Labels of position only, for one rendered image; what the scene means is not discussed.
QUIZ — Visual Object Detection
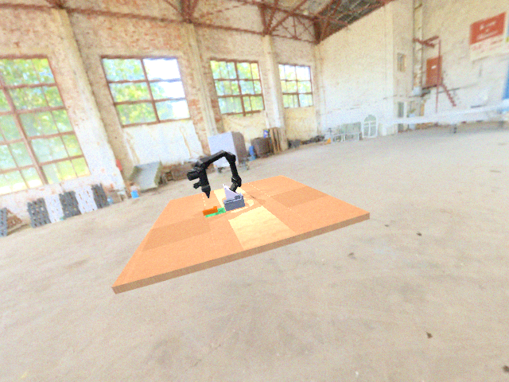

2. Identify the orange block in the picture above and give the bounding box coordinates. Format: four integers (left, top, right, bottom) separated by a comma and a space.
202, 206, 218, 216

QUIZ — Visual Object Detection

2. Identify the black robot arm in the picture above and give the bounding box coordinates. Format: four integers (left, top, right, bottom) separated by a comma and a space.
187, 150, 242, 193

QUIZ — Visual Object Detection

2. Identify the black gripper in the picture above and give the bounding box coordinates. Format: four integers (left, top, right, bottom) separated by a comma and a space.
199, 176, 211, 198

